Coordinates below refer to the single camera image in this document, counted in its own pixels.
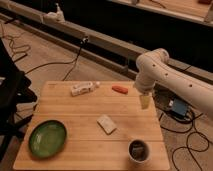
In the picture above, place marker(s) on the black office chair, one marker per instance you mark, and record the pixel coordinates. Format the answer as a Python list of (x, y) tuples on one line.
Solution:
[(13, 90)]

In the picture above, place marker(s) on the orange red pepper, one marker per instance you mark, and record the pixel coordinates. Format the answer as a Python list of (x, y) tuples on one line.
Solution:
[(120, 89)]

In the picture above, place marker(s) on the green plate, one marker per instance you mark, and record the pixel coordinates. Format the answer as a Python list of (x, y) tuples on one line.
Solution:
[(47, 139)]

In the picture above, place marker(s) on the blue power box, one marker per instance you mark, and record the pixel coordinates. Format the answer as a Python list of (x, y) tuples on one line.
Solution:
[(178, 107)]

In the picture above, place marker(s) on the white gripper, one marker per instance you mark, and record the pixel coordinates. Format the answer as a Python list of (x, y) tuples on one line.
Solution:
[(144, 89)]

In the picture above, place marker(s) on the white plastic bottle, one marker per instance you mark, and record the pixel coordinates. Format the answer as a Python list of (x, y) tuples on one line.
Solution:
[(84, 87)]

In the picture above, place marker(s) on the white cup with contents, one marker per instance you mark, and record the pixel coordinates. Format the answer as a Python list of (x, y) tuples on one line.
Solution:
[(138, 151)]

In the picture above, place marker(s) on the white sponge block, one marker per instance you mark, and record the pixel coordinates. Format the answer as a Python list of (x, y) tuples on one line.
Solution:
[(107, 124)]

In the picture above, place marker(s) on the white object on rail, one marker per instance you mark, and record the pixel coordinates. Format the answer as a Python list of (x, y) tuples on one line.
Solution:
[(58, 15)]

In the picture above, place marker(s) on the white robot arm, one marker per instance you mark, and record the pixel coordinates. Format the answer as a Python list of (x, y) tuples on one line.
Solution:
[(153, 67)]

